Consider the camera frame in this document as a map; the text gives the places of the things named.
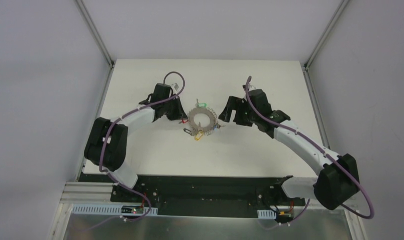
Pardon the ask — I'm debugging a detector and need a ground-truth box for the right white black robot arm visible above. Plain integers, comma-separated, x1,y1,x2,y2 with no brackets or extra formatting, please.
219,89,360,210

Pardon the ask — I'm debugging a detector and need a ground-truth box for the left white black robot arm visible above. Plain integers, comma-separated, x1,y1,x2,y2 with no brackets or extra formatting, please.
83,83,186,202

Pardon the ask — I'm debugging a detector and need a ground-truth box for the black key tag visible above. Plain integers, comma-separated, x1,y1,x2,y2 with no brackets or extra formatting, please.
183,128,193,136

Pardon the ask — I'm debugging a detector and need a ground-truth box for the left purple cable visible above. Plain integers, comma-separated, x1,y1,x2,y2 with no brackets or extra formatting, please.
79,71,186,229

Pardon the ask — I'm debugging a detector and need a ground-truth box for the purple cable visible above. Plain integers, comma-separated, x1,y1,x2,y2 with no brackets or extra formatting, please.
79,71,186,229
244,76,376,220

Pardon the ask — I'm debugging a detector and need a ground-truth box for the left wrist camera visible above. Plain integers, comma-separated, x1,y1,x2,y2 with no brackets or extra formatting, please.
171,83,180,92

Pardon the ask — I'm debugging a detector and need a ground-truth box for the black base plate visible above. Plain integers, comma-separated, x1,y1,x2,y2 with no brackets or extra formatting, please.
110,175,306,218

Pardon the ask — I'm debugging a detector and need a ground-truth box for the right white cable duct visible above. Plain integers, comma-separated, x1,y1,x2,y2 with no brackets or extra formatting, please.
257,209,277,220

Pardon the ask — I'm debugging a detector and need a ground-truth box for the white cable duct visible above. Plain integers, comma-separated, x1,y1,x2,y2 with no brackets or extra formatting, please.
257,209,277,220
71,204,158,217

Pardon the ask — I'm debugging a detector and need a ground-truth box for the left white cable duct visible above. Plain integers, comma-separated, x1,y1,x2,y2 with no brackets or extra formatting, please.
71,204,158,217

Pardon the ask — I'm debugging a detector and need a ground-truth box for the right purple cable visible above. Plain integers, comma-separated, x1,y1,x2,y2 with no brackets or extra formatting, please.
244,76,376,220

